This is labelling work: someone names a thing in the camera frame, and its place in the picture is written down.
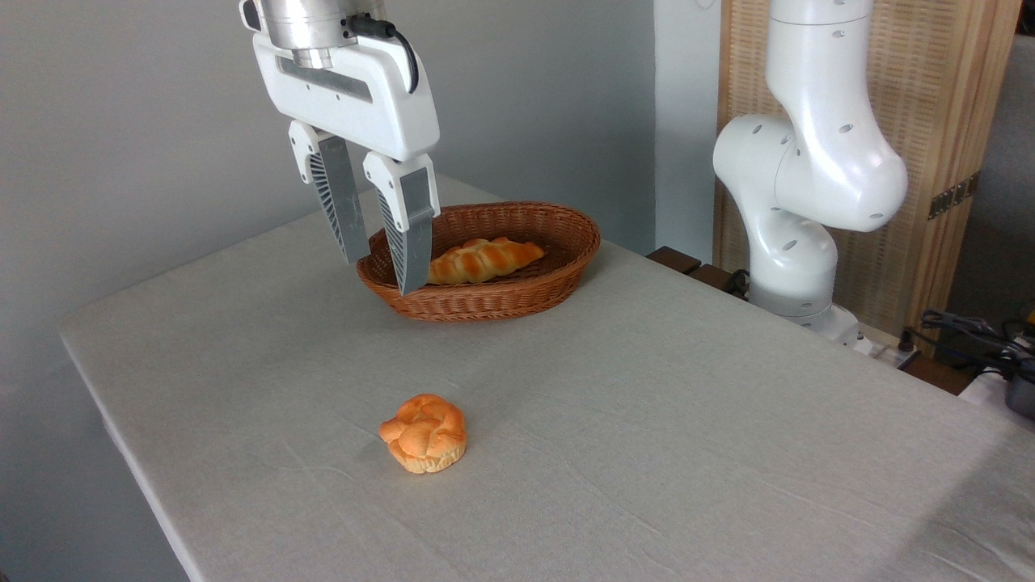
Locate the dark brown wooden block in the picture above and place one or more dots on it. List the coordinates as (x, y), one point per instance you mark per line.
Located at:
(711, 276)
(673, 259)

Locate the long braided bread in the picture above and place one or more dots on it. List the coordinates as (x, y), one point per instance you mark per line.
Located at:
(485, 259)

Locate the round knotted bread roll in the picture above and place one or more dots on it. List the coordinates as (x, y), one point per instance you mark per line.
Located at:
(426, 432)

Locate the dark metal screen hinge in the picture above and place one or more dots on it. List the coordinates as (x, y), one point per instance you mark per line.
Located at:
(954, 196)

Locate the white power strip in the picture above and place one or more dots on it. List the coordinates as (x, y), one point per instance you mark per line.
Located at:
(885, 349)

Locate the wooden woven folding screen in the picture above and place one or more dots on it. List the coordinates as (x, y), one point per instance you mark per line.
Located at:
(938, 105)

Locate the light grey tablecloth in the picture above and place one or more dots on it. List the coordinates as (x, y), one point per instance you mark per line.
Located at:
(614, 436)

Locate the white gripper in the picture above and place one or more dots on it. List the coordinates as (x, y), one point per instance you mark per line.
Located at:
(356, 105)

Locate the brown oval wicker basket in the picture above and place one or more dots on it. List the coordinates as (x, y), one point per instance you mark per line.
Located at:
(517, 299)

